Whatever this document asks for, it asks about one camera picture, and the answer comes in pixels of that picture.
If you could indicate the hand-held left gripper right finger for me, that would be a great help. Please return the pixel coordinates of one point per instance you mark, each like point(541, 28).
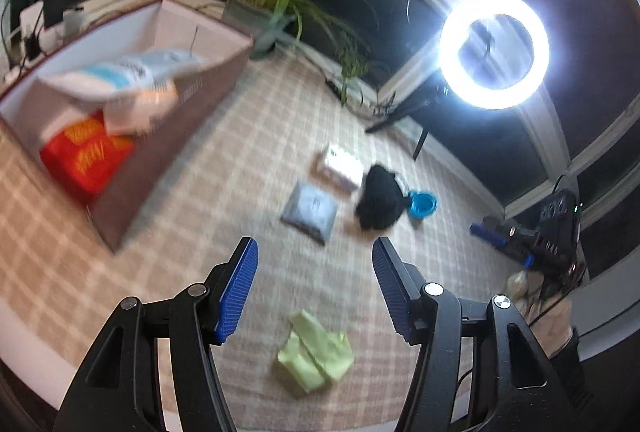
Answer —
point(395, 297)

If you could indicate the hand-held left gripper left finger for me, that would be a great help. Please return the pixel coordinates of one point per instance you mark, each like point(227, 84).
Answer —
point(237, 292)

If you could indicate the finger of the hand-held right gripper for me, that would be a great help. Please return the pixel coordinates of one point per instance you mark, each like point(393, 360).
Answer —
point(528, 260)
point(485, 232)

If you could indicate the blue collapsible cup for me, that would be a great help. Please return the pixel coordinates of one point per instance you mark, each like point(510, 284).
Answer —
point(422, 207)

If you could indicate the black knitted glove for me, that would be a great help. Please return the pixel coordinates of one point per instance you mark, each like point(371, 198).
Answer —
point(380, 202)

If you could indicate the yellow-green cloth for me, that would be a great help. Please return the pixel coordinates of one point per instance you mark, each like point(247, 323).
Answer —
point(315, 352)

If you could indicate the grey packet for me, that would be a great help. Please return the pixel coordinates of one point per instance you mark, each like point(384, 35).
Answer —
point(310, 212)

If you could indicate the star print tissue pack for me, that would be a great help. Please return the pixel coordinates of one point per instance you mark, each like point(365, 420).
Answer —
point(340, 165)

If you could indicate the brown cardboard box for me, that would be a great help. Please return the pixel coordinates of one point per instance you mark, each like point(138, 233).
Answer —
point(165, 152)

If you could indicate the red packet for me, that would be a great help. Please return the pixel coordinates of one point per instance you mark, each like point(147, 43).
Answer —
point(80, 157)

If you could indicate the orange tissue pack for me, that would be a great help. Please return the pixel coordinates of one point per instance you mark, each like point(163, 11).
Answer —
point(145, 105)

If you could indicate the face mask packet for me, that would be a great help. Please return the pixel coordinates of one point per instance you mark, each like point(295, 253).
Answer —
point(110, 80)

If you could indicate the person's right forearm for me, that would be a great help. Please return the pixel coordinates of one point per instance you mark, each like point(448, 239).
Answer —
point(555, 327)

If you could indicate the white plastic bag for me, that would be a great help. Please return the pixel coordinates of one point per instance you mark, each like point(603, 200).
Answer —
point(520, 284)

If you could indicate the checkered tablecloth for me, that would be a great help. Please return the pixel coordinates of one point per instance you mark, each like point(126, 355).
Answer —
point(225, 192)

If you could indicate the black tripod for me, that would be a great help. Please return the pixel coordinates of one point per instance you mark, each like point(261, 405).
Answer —
point(400, 115)

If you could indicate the small spider plant offshoot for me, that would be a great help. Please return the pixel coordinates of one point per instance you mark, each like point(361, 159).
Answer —
point(350, 70)

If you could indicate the white power adapter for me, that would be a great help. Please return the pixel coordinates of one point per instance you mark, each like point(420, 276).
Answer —
point(75, 18)

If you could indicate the white power strip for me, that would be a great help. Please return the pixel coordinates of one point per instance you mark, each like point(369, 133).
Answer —
point(30, 30)

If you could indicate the black charger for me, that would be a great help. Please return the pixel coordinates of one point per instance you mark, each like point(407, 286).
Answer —
point(52, 7)

